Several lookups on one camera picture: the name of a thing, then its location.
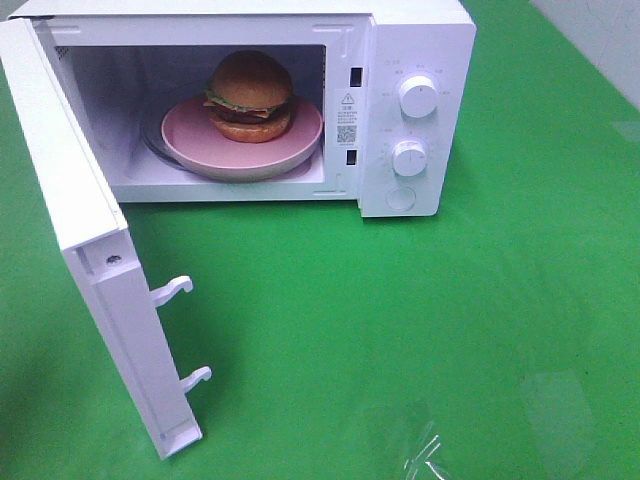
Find pink round plate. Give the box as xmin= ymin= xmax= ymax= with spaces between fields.
xmin=161 ymin=94 xmax=324 ymax=182

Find round door release button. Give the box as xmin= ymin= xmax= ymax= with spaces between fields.
xmin=385 ymin=187 xmax=416 ymax=212

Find upper white power knob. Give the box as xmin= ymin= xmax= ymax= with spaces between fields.
xmin=398 ymin=74 xmax=438 ymax=119

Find glass microwave turntable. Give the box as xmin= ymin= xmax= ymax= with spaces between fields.
xmin=142 ymin=123 xmax=325 ymax=183

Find burger with lettuce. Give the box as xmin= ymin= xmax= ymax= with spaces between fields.
xmin=204 ymin=50 xmax=294 ymax=143

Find white microwave door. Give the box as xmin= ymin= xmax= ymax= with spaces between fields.
xmin=1 ymin=18 xmax=211 ymax=458

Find white microwave oven body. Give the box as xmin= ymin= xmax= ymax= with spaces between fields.
xmin=3 ymin=1 xmax=476 ymax=217

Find white timer knob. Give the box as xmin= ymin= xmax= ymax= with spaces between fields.
xmin=391 ymin=140 xmax=427 ymax=177

